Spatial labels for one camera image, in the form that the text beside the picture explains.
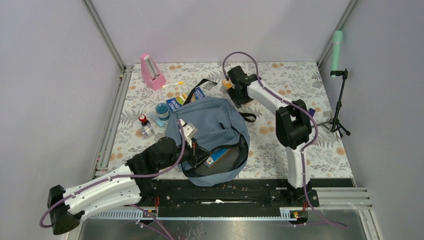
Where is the pink metronome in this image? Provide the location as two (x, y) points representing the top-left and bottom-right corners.
(140, 53), (167, 91)

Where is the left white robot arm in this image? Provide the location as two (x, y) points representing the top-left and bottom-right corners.
(39, 137), (211, 235)

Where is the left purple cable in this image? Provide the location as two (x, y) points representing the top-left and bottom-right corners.
(39, 119), (186, 240)

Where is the black microphone tripod stand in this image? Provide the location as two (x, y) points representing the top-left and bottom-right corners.
(317, 69), (351, 138)

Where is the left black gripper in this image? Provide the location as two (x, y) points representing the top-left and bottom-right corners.
(158, 136), (212, 170)

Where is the floral table mat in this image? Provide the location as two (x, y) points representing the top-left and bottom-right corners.
(98, 61), (353, 179)

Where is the blue treehouse book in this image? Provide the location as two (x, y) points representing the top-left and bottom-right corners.
(165, 87), (205, 112)

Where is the mint green microphone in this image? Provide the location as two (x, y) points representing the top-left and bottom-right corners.
(330, 30), (343, 78)

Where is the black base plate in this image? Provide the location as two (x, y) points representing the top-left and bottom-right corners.
(136, 178), (353, 212)

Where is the blue lidded round jar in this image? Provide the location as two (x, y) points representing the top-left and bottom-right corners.
(155, 102), (171, 121)

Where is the purple cable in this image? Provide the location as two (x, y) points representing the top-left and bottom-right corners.
(221, 51), (349, 230)
(39, 119), (186, 240)

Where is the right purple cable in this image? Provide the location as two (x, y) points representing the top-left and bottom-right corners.
(221, 51), (349, 230)

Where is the orange picture book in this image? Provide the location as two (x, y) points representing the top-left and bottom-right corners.
(222, 79), (233, 90)

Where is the light blue glue stick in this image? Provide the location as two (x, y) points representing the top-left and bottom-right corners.
(148, 112), (165, 128)

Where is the white orange pen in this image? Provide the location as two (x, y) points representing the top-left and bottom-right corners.
(162, 81), (184, 88)

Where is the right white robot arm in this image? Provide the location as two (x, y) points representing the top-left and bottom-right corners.
(224, 65), (313, 208)

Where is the blue-grey student backpack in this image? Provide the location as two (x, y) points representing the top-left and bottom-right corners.
(165, 91), (257, 187)

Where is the small purple eraser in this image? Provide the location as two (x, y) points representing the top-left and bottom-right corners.
(308, 108), (316, 117)

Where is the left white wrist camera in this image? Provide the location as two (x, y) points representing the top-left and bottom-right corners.
(178, 119), (198, 148)

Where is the red capped small bottle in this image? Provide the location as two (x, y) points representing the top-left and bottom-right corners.
(138, 114), (155, 139)

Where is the light blue thin book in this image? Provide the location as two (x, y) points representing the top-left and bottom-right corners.
(204, 148), (230, 168)

